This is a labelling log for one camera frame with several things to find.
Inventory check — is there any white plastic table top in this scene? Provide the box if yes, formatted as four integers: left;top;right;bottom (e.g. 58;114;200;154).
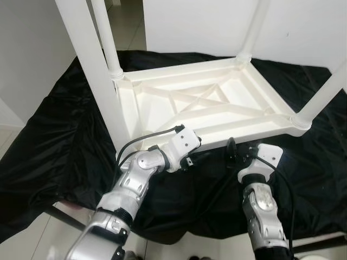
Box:
111;54;314;152

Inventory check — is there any white plastic table leg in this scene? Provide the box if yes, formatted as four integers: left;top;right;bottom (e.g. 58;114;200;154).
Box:
293;60;347;131
89;0;124;81
54;0;131;152
236;0;270;63

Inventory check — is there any white round stool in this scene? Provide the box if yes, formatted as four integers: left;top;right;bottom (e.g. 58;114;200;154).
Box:
295;252;326;260

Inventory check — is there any black cloth table cover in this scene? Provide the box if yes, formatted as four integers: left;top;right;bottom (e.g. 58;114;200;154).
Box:
0;50;347;244

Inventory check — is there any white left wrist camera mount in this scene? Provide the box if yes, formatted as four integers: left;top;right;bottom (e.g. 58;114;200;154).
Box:
165;125;202;174

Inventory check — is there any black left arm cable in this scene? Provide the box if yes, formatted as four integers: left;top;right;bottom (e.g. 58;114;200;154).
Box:
115;126;185;179

